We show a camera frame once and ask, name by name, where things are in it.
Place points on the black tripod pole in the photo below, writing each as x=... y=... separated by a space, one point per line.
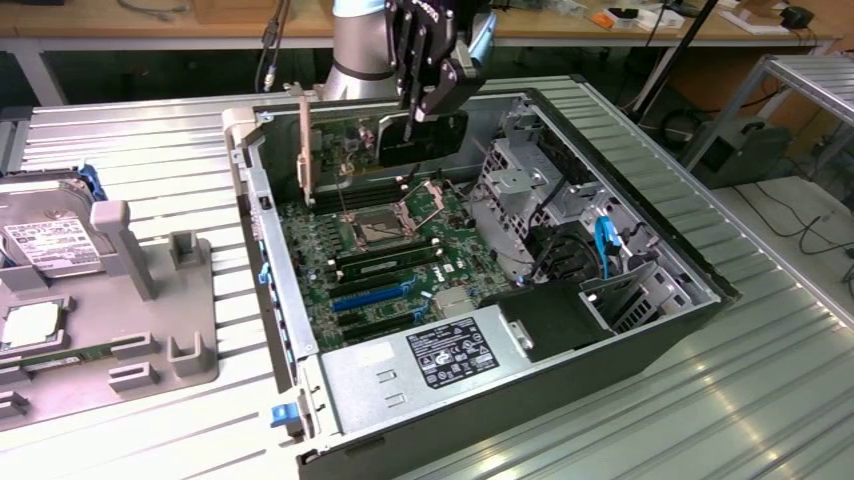
x=680 y=45

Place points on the long wooden desk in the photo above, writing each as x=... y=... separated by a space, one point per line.
x=167 y=25

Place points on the grey metal frame table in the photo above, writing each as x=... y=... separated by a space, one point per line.
x=820 y=75

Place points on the perforated metal disk bay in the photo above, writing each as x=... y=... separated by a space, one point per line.
x=514 y=180

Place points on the black graphics card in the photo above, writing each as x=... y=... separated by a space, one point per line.
x=360 y=145

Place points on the blue expansion slot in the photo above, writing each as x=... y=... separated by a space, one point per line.
x=369 y=297

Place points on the orange small box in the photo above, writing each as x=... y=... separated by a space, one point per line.
x=602 y=18

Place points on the CPU socket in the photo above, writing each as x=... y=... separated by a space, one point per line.
x=376 y=230

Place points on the black power adapter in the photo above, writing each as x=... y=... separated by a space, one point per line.
x=796 y=16

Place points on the green motherboard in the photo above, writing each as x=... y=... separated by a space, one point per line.
x=313 y=250

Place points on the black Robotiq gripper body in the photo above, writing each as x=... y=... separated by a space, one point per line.
x=427 y=35

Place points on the black box device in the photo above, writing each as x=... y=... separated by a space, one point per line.
x=747 y=155

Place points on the grey power supply unit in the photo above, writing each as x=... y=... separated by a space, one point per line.
x=373 y=380

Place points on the blue case latch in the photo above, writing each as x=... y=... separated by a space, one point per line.
x=283 y=416

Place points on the black plastic fan shroud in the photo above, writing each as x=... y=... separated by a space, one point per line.
x=547 y=320

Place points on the thin metal locking lever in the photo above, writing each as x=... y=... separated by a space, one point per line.
x=344 y=200

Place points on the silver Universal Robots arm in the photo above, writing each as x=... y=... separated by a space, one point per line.
x=356 y=45

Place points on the white side table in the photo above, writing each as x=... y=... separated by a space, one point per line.
x=767 y=240

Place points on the silver CPU chip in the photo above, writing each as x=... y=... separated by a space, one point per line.
x=29 y=325

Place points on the open black PC case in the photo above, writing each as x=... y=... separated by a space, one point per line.
x=600 y=390

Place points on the grey plastic parts rack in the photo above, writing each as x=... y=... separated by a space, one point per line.
x=133 y=320

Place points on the silver chipset heatsink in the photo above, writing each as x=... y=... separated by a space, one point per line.
x=455 y=300

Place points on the hard disk in blue caddy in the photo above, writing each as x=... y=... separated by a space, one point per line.
x=47 y=240

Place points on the green RAM stick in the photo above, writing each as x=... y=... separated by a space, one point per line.
x=389 y=262
x=60 y=359

